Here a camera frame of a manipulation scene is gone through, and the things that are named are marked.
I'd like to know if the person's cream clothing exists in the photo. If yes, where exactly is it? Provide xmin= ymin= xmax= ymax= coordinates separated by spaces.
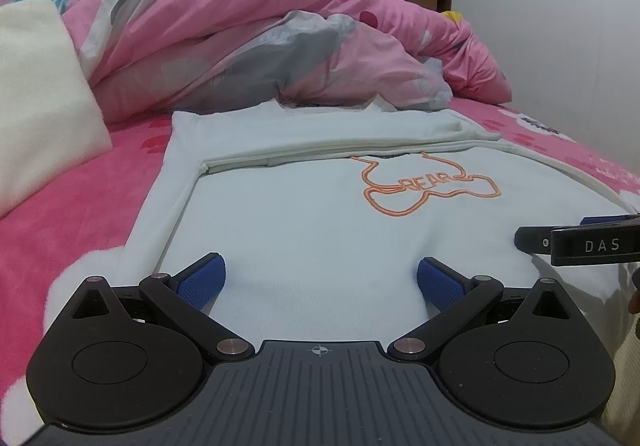
xmin=600 ymin=321 xmax=640 ymax=446

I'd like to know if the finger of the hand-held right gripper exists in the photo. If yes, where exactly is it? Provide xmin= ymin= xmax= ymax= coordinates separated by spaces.
xmin=514 ymin=213 xmax=640 ymax=268

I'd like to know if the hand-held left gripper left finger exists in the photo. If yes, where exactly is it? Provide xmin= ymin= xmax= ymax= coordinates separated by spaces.
xmin=70 ymin=252 xmax=253 ymax=362

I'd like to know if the pink patterned quilt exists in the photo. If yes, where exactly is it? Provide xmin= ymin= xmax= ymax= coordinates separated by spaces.
xmin=15 ymin=0 xmax=513 ymax=124

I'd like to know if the cream knit cloth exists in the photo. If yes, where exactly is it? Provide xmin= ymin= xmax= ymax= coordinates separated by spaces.
xmin=0 ymin=0 xmax=113 ymax=219

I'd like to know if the white sweatshirt orange bear outline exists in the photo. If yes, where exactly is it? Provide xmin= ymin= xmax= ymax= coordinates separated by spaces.
xmin=122 ymin=98 xmax=638 ymax=352

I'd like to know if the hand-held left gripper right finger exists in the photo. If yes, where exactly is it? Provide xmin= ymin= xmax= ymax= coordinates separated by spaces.
xmin=389 ymin=256 xmax=572 ymax=363

